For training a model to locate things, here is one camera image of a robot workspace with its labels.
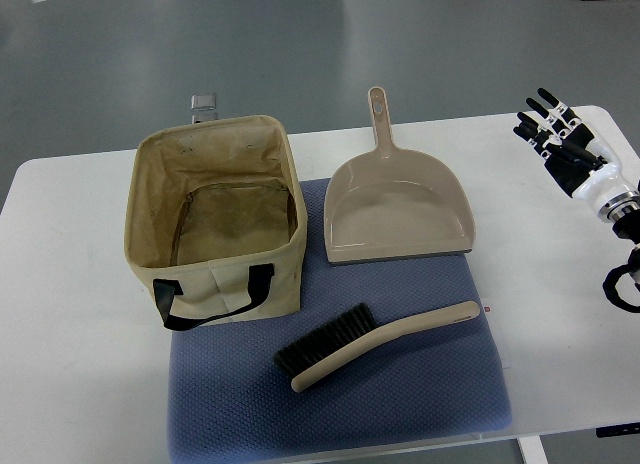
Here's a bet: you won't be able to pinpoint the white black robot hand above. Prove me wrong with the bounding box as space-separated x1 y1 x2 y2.
513 88 639 223

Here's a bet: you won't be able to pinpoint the beige hand broom black bristles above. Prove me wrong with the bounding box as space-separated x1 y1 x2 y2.
273 301 480 393

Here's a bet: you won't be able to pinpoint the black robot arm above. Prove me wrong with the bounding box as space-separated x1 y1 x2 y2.
602 192 639 314

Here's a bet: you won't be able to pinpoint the yellow fabric bag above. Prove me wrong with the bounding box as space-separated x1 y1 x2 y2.
124 115 308 331

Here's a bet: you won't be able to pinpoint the beige plastic dustpan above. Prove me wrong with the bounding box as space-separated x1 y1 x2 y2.
324 87 476 264

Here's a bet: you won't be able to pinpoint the black table control panel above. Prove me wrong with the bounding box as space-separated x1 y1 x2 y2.
595 422 640 438

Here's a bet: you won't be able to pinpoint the white table leg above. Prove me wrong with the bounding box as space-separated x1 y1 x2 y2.
517 436 549 464

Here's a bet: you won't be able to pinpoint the blue mesh cushion mat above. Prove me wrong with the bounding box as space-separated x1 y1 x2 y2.
168 180 511 463

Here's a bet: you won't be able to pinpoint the metal bracket on floor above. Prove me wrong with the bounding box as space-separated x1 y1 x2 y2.
190 93 218 124

